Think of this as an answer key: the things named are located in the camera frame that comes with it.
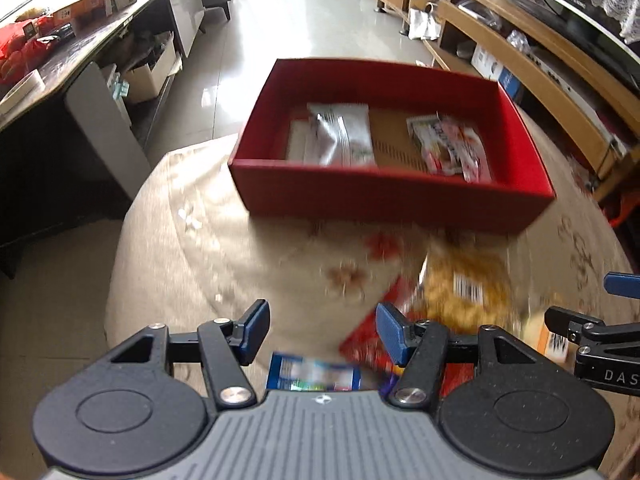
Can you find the red and white snack packet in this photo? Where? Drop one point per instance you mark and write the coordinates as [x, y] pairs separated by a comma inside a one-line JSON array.
[[450, 147]]

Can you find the red snack bag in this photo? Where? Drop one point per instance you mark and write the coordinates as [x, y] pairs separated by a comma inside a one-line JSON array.
[[370, 345]]

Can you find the blue and white box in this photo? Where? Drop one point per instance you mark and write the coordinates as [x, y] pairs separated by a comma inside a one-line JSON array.
[[492, 70]]

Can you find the silver media player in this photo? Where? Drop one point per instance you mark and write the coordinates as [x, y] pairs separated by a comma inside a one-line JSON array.
[[555, 77]]

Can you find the dark long desk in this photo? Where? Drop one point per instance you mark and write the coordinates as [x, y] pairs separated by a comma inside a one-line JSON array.
[[50, 160]]

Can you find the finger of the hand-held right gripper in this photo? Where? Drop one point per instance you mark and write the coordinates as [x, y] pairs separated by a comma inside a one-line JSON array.
[[565, 322], [622, 283]]

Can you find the red cardboard box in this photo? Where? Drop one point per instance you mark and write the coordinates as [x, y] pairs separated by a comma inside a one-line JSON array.
[[375, 195]]

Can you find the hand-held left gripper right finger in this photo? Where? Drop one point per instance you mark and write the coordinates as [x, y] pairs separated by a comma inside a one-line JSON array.
[[392, 330]]

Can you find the silver snack packet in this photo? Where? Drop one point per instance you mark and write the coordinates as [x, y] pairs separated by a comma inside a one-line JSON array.
[[340, 132]]

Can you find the pile of red packets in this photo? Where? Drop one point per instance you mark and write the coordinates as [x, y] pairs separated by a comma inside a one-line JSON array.
[[25, 50]]

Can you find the wooden television cabinet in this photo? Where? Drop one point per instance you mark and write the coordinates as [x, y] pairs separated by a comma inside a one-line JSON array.
[[550, 85]]

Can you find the clear bag of yellow crisps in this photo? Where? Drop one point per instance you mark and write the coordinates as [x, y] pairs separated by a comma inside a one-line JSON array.
[[445, 285]]

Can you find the white blue green snack packet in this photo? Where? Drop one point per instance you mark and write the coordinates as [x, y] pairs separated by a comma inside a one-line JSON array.
[[312, 372]]

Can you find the white cardboard box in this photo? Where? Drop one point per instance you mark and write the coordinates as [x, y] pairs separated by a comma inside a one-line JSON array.
[[150, 72]]

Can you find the white plastic bag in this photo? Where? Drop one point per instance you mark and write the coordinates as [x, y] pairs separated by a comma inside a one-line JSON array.
[[425, 20]]

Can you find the purple snack packet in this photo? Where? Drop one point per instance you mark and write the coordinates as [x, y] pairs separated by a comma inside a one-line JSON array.
[[387, 385]]

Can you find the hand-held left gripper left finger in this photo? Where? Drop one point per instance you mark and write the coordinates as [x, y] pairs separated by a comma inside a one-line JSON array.
[[252, 330]]

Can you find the curved television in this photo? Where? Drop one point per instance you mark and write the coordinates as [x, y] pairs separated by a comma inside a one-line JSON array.
[[565, 5]]

